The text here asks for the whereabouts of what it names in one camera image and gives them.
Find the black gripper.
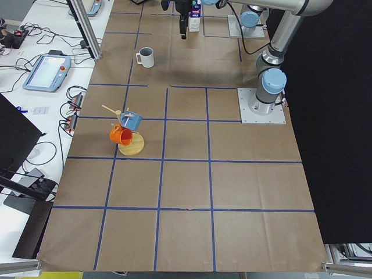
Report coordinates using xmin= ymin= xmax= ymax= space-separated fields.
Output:
xmin=161 ymin=0 xmax=192 ymax=39

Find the blue white milk carton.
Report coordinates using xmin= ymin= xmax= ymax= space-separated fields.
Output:
xmin=188 ymin=1 xmax=201 ymax=32

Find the white ceramic mug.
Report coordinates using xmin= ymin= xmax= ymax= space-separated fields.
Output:
xmin=135 ymin=47 xmax=155 ymax=69

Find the blue cup on stand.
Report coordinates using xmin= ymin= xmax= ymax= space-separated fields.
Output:
xmin=120 ymin=110 xmax=142 ymax=131

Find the orange cup on stand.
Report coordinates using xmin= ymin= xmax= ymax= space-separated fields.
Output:
xmin=109 ymin=124 xmax=133 ymax=146

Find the teach pendant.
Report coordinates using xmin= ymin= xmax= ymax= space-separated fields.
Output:
xmin=83 ymin=0 xmax=103 ymax=17
xmin=23 ymin=54 xmax=71 ymax=92

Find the wooden mug tree stand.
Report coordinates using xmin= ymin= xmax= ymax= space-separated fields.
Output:
xmin=101 ymin=105 xmax=145 ymax=156

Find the left side teach pendant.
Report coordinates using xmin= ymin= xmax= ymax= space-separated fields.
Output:
xmin=23 ymin=54 xmax=71 ymax=92

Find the black monitor with stand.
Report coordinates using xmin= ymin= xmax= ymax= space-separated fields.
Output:
xmin=1 ymin=95 xmax=56 ymax=259

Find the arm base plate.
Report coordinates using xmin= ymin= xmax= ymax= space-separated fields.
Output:
xmin=237 ymin=88 xmax=286 ymax=124
xmin=227 ymin=15 xmax=265 ymax=40

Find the left side aluminium post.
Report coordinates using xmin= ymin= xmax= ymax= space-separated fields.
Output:
xmin=66 ymin=0 xmax=102 ymax=60

